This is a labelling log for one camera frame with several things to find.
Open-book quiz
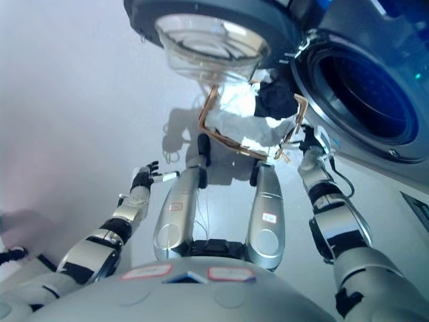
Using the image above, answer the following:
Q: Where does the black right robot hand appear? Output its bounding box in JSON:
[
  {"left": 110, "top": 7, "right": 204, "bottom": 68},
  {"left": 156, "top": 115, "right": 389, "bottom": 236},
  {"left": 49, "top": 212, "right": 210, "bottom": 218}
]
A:
[{"left": 298, "top": 123, "right": 332, "bottom": 152}]

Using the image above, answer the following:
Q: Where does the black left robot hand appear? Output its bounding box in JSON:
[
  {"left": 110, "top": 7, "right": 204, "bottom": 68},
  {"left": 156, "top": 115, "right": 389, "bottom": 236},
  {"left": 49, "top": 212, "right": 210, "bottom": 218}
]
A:
[{"left": 131, "top": 160, "right": 181, "bottom": 191}]

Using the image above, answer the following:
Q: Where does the dark grey washing machine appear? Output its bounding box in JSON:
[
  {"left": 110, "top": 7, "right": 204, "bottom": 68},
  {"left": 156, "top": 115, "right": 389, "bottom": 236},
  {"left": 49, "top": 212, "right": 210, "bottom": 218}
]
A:
[{"left": 290, "top": 0, "right": 429, "bottom": 235}]

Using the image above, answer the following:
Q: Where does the round glass washing machine door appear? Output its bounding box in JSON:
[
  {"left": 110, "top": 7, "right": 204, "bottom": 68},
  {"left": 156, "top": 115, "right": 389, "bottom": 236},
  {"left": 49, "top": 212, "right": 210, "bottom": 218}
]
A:
[{"left": 123, "top": 0, "right": 303, "bottom": 84}]

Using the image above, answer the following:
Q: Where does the silver left robot leg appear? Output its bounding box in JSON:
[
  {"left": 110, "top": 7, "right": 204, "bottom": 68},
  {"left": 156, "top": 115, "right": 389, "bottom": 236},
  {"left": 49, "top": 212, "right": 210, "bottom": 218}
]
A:
[{"left": 152, "top": 154, "right": 208, "bottom": 261}]

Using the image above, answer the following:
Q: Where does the silver robot leg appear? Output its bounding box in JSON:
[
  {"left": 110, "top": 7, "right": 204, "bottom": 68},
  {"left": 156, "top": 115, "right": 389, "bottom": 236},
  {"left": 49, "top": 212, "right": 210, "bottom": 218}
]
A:
[
  {"left": 152, "top": 154, "right": 208, "bottom": 261},
  {"left": 245, "top": 164, "right": 285, "bottom": 273}
]

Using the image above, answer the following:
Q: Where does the black cloth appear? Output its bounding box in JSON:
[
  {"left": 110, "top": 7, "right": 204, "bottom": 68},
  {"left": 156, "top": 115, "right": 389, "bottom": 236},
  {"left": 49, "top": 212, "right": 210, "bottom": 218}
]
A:
[{"left": 253, "top": 78, "right": 300, "bottom": 120}]

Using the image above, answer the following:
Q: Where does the black right robot foot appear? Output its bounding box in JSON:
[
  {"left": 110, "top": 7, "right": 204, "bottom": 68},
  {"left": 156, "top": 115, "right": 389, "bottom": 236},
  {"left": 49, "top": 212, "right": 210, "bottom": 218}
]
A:
[{"left": 249, "top": 160, "right": 269, "bottom": 187}]

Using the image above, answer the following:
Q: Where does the black robot foot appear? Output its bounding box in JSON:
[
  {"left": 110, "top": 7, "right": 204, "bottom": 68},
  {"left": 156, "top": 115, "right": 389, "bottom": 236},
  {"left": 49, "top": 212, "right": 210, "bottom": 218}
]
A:
[
  {"left": 197, "top": 133, "right": 211, "bottom": 189},
  {"left": 249, "top": 160, "right": 269, "bottom": 187}
]

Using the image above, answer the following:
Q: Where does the black left robot foot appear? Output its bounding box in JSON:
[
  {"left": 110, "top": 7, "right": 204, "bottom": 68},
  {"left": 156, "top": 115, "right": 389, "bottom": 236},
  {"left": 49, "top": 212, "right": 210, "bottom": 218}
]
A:
[{"left": 197, "top": 133, "right": 211, "bottom": 189}]

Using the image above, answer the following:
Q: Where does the white cloth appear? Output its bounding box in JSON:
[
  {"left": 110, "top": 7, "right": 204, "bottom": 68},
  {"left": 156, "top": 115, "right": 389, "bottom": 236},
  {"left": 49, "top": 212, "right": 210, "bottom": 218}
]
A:
[{"left": 205, "top": 68, "right": 296, "bottom": 149}]

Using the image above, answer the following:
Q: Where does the silver right robot leg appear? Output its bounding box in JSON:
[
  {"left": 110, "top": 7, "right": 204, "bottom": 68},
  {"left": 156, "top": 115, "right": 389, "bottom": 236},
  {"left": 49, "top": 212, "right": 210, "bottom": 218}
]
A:
[{"left": 245, "top": 164, "right": 285, "bottom": 273}]

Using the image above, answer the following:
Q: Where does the grey robot torso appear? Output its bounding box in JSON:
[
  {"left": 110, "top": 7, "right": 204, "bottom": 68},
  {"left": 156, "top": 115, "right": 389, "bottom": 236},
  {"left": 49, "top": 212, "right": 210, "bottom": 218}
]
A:
[{"left": 32, "top": 238, "right": 338, "bottom": 322}]

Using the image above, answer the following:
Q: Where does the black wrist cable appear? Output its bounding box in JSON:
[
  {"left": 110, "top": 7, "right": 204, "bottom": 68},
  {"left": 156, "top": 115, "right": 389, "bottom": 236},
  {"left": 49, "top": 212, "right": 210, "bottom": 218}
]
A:
[{"left": 325, "top": 150, "right": 357, "bottom": 199}]

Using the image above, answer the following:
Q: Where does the copper wire laundry basket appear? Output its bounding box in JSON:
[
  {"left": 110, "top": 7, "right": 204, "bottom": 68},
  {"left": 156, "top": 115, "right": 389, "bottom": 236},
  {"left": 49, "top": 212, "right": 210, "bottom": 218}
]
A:
[{"left": 198, "top": 85, "right": 310, "bottom": 161}]

